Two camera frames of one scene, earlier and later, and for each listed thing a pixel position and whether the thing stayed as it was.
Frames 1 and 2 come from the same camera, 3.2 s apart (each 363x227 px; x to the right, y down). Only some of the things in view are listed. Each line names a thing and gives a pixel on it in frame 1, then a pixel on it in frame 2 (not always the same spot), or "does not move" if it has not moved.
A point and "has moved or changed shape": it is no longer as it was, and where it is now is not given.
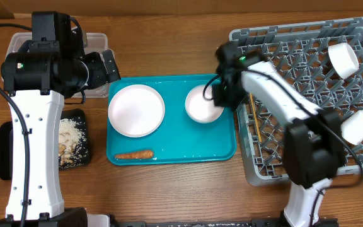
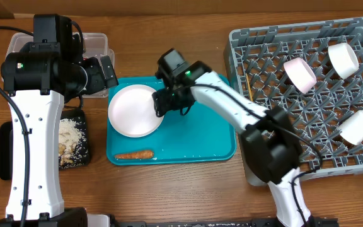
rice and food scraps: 72,146 does not move
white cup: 357,127 does not move
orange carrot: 147,154 does not move
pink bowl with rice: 200,110 has moved or changed shape
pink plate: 136,110 does not move
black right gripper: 217,91 → 166,104
